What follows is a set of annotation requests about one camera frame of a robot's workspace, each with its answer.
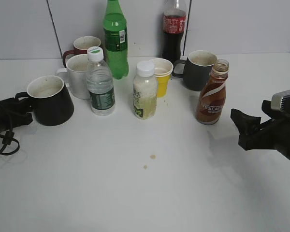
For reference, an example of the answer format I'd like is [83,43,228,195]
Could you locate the clear water bottle green label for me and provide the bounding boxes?
[86,46,115,116]

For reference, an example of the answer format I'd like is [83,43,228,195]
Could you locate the yellow paper cup stack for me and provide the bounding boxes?
[150,58,174,98]

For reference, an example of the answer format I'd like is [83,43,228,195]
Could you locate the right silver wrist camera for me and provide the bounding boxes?
[271,90,290,116]

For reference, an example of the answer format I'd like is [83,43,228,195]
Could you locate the green soda bottle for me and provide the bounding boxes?
[103,0,129,80]

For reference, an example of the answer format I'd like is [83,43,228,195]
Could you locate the black mug white interior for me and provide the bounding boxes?
[15,75,74,126]

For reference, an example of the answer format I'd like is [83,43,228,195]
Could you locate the white cap juice bottle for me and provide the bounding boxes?
[133,60,158,120]

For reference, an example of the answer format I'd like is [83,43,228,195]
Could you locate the brown Nescafe coffee bottle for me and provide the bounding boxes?
[195,59,229,125]

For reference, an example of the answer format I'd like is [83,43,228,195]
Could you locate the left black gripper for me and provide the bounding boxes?
[0,98,33,133]

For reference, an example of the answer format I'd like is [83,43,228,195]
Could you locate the white ceramic mug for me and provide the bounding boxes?
[56,54,90,100]

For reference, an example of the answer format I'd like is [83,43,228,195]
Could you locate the dark grey mug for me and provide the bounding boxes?
[172,50,217,91]

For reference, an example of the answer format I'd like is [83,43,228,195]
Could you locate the cola bottle red label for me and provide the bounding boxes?
[162,0,187,63]

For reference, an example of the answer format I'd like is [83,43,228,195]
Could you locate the dark red mug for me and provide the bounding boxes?
[62,36,102,68]

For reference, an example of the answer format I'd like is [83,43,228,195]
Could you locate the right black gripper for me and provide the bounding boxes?
[231,100,290,161]

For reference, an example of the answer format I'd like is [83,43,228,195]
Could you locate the left black cable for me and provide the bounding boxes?
[0,101,20,164]

